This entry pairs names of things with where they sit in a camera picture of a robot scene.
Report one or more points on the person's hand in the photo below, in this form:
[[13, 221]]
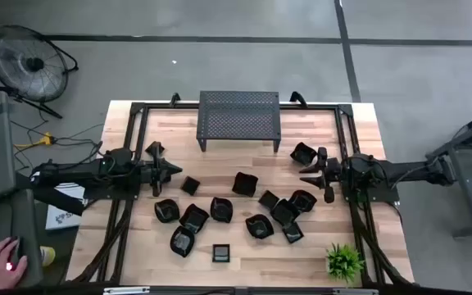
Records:
[[0, 266]]

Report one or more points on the black floor fan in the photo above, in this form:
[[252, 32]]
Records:
[[34, 63]]

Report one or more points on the grey desk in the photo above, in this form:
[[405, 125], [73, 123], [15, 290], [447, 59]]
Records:
[[31, 213]]

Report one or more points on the white cardboard box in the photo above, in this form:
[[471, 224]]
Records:
[[62, 217]]

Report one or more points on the black perforated metal shelf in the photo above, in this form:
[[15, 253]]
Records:
[[240, 123]]

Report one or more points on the black rounded mini plate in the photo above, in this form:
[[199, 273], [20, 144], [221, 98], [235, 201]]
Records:
[[221, 210], [259, 226], [182, 241], [166, 211], [303, 201]]

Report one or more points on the yellow cup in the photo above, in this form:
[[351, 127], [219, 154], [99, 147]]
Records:
[[47, 256]]

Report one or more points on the green artificial plant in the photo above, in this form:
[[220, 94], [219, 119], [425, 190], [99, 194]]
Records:
[[343, 262]]

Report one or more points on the black table clamp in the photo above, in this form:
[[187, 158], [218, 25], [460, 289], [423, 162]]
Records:
[[298, 98], [175, 99]]

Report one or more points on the grey metal cart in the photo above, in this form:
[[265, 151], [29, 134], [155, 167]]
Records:
[[471, 180]]

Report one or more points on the silver metal bracket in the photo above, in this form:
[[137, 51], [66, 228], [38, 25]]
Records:
[[126, 291], [355, 291]]

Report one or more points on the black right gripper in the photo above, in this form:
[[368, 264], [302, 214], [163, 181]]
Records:
[[331, 172]]

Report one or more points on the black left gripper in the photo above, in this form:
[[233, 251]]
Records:
[[154, 172]]

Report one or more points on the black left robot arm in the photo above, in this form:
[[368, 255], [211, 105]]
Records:
[[76, 172]]

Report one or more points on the small square black plate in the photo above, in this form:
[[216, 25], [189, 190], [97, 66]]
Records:
[[293, 232], [221, 253], [268, 199], [190, 185]]

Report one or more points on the black curved square plate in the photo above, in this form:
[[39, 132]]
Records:
[[302, 153], [194, 218], [284, 212]]

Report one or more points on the black slanted strut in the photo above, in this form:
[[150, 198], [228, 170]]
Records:
[[55, 198]]

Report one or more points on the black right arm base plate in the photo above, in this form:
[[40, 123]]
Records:
[[379, 196]]

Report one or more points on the yellow power plug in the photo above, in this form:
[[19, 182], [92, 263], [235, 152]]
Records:
[[47, 140]]

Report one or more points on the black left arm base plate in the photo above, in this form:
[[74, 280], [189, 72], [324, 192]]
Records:
[[113, 194]]

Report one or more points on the black trays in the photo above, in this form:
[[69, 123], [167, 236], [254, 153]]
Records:
[[245, 184]]

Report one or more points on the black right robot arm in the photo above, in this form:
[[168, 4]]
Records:
[[404, 170]]

